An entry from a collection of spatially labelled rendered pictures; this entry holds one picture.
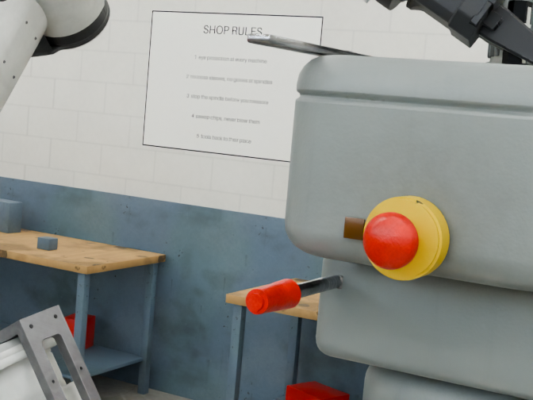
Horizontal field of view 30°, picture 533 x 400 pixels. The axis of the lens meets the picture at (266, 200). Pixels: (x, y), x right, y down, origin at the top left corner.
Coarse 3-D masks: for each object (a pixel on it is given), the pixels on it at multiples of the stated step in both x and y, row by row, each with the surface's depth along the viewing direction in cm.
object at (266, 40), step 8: (248, 40) 73; (256, 40) 72; (264, 40) 72; (272, 40) 72; (280, 40) 73; (288, 40) 74; (296, 40) 75; (280, 48) 76; (288, 48) 75; (296, 48) 75; (304, 48) 76; (312, 48) 77; (320, 48) 79; (328, 48) 80; (336, 48) 81
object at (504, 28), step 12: (492, 12) 88; (504, 12) 88; (492, 24) 88; (504, 24) 88; (516, 24) 88; (492, 36) 89; (504, 36) 88; (516, 36) 88; (528, 36) 88; (504, 48) 89; (516, 48) 88; (528, 48) 88; (528, 60) 88
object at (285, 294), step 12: (336, 276) 86; (264, 288) 75; (276, 288) 76; (288, 288) 77; (300, 288) 79; (312, 288) 81; (324, 288) 83; (252, 300) 74; (264, 300) 74; (276, 300) 75; (288, 300) 76; (252, 312) 74; (264, 312) 74
